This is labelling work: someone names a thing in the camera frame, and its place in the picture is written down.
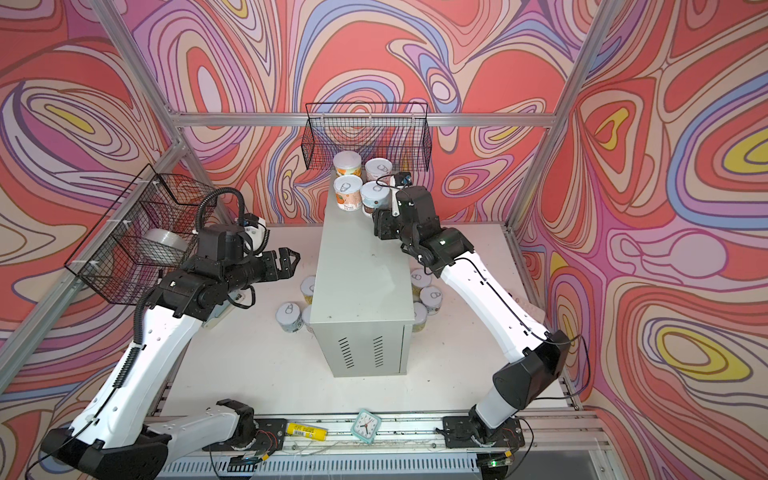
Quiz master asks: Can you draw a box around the teal label can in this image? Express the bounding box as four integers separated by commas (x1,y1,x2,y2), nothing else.
360,181,391,217
275,302,304,333

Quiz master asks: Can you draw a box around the teal label can front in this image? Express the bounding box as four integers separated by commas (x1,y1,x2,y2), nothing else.
360,181,391,217

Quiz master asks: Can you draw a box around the pink flower label can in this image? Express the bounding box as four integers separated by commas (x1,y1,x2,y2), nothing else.
364,157,393,182

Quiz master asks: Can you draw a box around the orange label can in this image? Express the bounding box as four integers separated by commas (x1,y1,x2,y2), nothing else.
332,151,362,177

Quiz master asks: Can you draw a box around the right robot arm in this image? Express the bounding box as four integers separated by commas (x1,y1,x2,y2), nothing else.
372,185,572,446

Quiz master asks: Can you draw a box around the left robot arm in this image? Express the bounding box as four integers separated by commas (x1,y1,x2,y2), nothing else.
40,224,301,479

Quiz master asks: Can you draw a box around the yellow label can left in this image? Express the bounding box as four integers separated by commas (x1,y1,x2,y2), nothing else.
300,275,316,304

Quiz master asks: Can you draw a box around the grey stapler box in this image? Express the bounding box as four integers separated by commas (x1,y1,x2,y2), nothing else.
202,300,236,330

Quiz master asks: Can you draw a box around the pink label can left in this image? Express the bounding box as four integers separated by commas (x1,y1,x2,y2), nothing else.
301,305,313,333

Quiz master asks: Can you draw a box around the can right hidden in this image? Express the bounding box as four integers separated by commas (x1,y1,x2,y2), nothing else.
412,302,428,333

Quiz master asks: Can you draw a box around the grey metal cabinet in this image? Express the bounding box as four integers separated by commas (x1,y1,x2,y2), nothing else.
311,175,414,377

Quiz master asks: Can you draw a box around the pink calculator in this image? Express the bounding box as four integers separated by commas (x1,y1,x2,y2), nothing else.
512,294,546,324

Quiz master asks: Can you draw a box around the yellow label tube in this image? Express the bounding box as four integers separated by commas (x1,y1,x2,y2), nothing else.
286,422,328,441

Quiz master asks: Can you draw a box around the teal alarm clock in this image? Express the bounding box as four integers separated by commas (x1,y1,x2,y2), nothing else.
351,409,382,444

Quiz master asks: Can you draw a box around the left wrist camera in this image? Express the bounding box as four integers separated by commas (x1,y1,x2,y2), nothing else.
243,213,270,256

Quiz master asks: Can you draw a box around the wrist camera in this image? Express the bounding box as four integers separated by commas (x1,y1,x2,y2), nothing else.
392,171,413,188
243,213,270,256

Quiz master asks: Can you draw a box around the left black wire basket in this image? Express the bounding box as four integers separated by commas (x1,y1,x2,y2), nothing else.
65,165,213,305

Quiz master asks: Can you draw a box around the black wire basket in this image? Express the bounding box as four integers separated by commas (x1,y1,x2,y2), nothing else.
301,101,432,172
65,165,213,305

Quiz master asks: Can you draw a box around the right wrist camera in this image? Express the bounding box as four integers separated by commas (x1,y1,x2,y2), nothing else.
392,171,413,188

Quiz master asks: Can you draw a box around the back black wire basket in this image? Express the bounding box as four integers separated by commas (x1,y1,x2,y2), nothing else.
301,101,432,172

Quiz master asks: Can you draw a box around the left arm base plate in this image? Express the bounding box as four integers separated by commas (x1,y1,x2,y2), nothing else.
202,418,288,454

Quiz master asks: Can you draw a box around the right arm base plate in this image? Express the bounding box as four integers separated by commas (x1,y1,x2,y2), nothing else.
435,414,526,451

